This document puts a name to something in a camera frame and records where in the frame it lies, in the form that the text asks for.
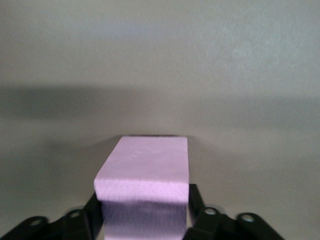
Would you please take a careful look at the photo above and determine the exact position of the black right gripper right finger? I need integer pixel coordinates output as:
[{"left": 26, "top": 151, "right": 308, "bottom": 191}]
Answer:
[{"left": 186, "top": 183, "right": 286, "bottom": 240}]

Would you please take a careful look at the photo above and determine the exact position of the brown table cover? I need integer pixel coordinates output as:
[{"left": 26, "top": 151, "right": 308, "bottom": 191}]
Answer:
[{"left": 0, "top": 0, "right": 320, "bottom": 240}]

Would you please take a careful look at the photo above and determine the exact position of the pink foam cube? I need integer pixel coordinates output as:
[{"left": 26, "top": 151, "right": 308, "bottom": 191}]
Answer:
[{"left": 94, "top": 134, "right": 189, "bottom": 240}]

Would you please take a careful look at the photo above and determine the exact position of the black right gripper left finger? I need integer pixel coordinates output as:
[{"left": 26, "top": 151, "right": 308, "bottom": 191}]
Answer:
[{"left": 0, "top": 191, "right": 105, "bottom": 240}]

